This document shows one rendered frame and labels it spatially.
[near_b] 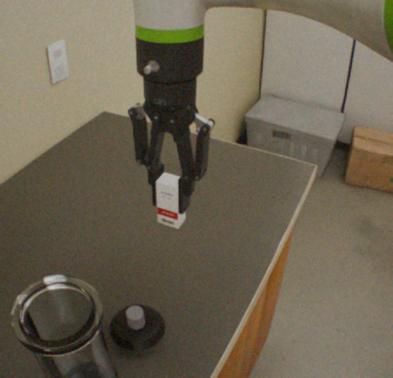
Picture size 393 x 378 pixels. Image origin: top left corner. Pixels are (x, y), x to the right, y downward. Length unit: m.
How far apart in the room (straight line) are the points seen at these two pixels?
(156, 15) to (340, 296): 1.75
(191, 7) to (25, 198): 0.68
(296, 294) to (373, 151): 1.08
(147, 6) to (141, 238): 0.51
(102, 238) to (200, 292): 0.25
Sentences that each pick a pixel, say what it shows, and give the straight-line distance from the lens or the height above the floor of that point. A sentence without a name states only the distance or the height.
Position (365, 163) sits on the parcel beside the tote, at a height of 0.18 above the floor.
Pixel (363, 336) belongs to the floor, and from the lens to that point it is 1.96.
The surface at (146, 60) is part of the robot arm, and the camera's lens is 0.54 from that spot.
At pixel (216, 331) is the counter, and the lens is 0.72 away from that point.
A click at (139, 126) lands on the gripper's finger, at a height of 1.24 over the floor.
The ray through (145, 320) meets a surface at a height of 0.98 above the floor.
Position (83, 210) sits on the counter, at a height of 0.94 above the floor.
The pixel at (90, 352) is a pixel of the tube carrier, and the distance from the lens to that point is 0.50.
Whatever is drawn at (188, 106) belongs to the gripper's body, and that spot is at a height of 1.29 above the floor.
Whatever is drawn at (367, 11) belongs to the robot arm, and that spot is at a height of 1.48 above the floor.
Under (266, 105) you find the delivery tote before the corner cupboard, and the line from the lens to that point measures 2.85.
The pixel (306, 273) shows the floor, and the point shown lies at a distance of 2.12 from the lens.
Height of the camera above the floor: 1.54
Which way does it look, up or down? 36 degrees down
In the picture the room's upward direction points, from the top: straight up
